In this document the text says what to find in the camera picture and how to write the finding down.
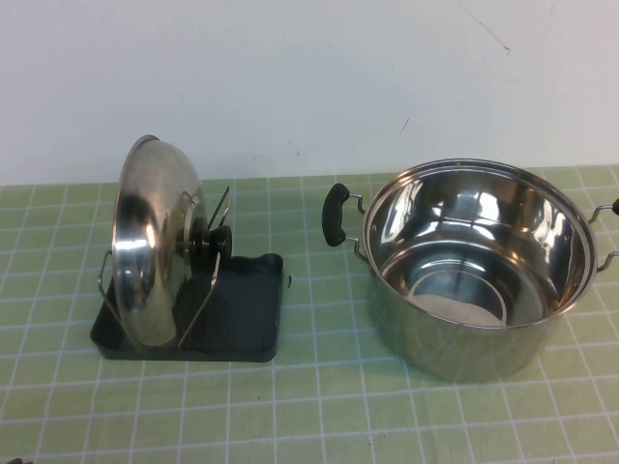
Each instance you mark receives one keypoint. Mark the stainless steel lid black knob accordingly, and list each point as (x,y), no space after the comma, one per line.
(145,241)

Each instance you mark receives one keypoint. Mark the green white grid mat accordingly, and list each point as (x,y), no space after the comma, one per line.
(338,411)

